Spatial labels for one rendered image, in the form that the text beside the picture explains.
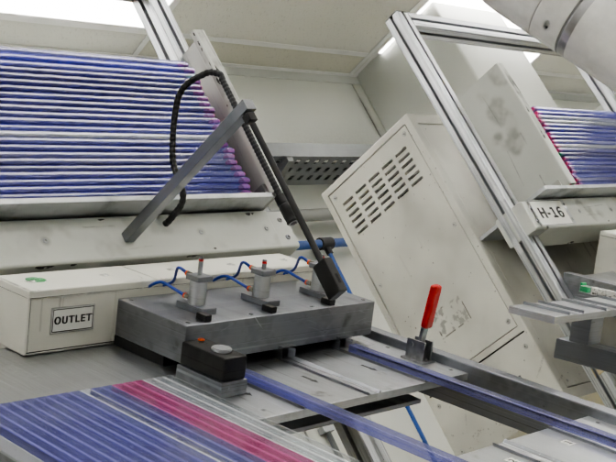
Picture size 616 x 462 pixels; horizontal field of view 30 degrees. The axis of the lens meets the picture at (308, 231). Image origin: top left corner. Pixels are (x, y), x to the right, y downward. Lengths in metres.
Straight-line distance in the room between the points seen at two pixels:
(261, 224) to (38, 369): 0.54
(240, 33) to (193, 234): 2.87
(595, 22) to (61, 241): 0.73
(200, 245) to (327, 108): 3.27
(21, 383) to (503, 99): 1.51
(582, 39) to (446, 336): 1.40
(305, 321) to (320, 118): 3.34
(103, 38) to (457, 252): 2.04
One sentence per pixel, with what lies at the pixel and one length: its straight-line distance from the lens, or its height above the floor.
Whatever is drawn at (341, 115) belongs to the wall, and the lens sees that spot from 4.93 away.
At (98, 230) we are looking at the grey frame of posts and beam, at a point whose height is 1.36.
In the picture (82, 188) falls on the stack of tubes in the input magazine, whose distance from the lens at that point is 1.56.
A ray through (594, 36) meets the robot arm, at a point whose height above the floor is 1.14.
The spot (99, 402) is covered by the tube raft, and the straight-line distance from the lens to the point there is 1.23.
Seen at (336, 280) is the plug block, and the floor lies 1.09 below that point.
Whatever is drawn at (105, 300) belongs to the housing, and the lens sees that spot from 1.45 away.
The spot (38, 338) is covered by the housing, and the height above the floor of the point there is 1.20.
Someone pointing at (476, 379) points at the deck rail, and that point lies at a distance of 1.53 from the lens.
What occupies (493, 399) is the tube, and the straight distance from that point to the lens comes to 1.41.
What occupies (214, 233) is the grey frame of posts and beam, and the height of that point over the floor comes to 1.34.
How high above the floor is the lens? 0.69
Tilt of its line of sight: 21 degrees up
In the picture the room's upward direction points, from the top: 27 degrees counter-clockwise
